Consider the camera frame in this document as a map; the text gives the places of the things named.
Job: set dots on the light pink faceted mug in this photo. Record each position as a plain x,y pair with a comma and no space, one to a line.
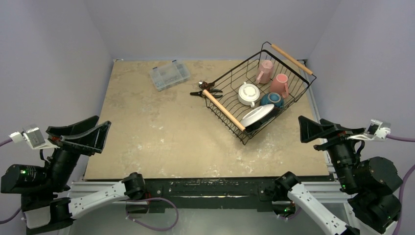
264,72

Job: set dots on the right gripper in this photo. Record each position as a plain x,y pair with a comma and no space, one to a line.
334,139

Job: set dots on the brown bowl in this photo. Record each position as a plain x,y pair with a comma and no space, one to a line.
272,100

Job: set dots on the red black lacquer plate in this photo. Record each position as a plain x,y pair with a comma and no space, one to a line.
263,120

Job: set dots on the white two-handled soup cup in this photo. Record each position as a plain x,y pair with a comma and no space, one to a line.
248,94

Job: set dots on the green rimmed white plate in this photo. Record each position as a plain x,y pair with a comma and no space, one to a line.
256,114

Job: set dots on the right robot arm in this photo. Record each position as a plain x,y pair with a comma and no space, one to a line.
370,183

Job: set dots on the salmon pink mug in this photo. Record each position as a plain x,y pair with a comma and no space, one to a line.
279,85

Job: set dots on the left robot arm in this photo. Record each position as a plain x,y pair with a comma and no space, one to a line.
39,186

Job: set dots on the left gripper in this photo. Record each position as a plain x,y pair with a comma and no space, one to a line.
72,137

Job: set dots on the clear plastic organizer box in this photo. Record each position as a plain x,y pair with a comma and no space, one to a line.
169,75

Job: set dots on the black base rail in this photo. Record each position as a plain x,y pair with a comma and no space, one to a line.
254,193

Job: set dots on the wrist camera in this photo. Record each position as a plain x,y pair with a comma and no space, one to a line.
32,135
376,131

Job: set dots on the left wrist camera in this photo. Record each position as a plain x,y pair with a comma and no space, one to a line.
32,135

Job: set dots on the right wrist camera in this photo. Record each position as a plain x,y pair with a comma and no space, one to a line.
376,131

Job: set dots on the black wire dish rack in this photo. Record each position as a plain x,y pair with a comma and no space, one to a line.
221,94

